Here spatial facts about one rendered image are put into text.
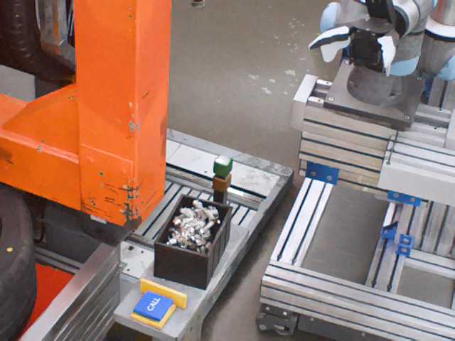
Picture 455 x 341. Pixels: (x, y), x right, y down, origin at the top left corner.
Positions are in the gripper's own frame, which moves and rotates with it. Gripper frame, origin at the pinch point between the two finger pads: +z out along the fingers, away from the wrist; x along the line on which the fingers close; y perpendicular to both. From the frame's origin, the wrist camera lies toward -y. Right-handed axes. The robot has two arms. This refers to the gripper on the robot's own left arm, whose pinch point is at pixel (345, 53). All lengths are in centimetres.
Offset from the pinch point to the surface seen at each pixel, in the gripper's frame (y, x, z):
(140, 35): 9, 50, -4
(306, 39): 110, 116, -197
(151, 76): 23, 53, -9
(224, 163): 52, 45, -24
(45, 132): 41, 81, -1
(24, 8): 23, 106, -24
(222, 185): 59, 45, -23
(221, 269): 74, 38, -11
